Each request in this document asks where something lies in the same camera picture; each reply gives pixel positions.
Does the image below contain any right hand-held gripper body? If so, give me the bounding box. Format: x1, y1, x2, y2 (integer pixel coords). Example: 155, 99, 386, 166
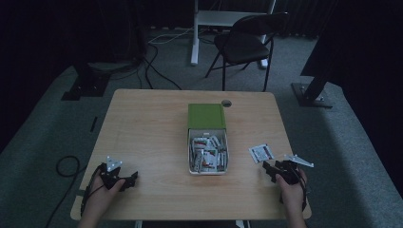
274, 153, 316, 186

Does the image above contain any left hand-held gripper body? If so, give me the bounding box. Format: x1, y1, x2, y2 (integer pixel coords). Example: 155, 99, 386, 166
99, 155, 131, 191

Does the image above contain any white sachet with red print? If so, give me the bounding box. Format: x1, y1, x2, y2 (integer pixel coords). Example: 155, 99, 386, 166
247, 143, 276, 164

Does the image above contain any green box with packets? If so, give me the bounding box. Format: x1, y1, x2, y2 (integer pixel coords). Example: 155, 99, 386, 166
186, 127, 229, 176

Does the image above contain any pile of white sachets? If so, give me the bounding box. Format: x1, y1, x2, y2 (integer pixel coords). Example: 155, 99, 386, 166
189, 135, 228, 173

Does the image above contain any person's right hand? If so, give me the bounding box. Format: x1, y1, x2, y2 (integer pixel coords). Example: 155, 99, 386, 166
274, 168, 308, 220

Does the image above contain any person's left hand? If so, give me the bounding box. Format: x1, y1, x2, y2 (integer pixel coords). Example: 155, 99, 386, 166
81, 174, 126, 220

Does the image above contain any black stand with metal base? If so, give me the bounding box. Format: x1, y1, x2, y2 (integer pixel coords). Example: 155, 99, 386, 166
291, 70, 334, 109

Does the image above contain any black stand base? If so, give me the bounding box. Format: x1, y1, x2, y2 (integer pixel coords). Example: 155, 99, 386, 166
61, 61, 112, 102

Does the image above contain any black folding chair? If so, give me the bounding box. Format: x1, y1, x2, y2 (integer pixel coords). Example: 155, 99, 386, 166
203, 11, 290, 93

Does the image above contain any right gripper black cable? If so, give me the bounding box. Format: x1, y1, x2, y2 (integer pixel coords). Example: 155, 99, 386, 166
278, 172, 309, 213

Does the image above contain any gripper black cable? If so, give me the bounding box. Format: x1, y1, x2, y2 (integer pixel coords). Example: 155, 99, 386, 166
278, 172, 309, 213
79, 164, 107, 217

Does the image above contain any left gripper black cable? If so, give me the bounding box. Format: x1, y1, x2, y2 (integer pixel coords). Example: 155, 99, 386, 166
79, 164, 107, 217

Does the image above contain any black looped floor cable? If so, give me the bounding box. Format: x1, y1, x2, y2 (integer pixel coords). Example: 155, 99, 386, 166
45, 155, 88, 228

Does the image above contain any white floor cable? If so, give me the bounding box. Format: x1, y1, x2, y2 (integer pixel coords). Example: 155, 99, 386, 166
147, 27, 195, 46

